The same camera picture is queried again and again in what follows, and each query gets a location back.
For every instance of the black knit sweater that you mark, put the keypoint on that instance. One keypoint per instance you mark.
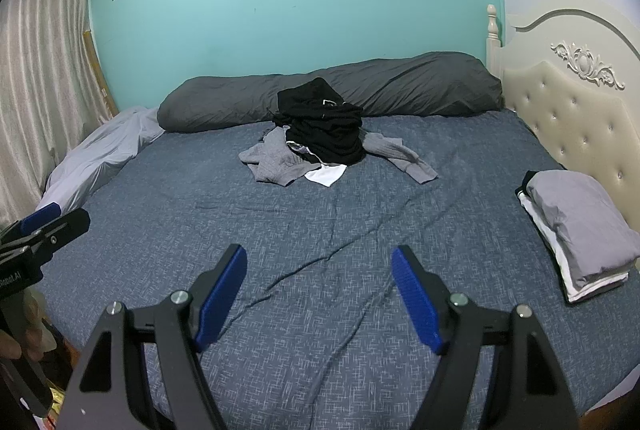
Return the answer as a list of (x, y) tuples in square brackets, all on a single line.
[(310, 97)]

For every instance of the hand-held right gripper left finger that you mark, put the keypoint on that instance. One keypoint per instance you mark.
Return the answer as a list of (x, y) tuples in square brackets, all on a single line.
[(222, 295)]

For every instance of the light wooden slat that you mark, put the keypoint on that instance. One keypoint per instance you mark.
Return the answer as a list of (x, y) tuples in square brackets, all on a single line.
[(97, 69)]

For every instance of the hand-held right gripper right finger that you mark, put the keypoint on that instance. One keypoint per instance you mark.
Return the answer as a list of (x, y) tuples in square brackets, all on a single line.
[(415, 300)]

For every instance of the cream tufted headboard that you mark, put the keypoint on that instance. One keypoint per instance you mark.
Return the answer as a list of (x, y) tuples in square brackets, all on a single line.
[(565, 109)]

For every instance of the light grey bedding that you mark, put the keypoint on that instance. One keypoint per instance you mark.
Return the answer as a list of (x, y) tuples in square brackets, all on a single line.
[(100, 149)]

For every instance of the person's left hand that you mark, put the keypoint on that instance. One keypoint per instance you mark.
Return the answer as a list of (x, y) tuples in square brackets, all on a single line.
[(37, 335)]

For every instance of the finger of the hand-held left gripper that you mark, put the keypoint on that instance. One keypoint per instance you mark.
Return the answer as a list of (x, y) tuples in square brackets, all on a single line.
[(65, 227), (47, 213)]

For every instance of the blue-grey patterned garment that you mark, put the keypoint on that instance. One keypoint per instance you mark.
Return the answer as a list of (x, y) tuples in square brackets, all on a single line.
[(299, 148)]

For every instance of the dark grey long pillow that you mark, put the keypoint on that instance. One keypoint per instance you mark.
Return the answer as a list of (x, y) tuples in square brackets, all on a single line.
[(425, 84)]

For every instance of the grey hoodie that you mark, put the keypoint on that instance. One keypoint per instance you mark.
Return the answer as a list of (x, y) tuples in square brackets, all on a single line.
[(280, 164)]

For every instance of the black folded garment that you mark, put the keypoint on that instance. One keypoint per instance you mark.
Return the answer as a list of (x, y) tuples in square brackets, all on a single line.
[(525, 185)]

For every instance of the cream curtain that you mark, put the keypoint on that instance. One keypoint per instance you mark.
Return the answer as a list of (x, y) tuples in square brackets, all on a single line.
[(40, 59)]

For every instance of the grey folded garment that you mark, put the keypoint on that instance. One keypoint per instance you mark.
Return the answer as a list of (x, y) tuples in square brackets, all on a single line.
[(585, 220)]

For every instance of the white folded garment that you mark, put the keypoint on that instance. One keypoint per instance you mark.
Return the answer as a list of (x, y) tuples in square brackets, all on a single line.
[(595, 286)]

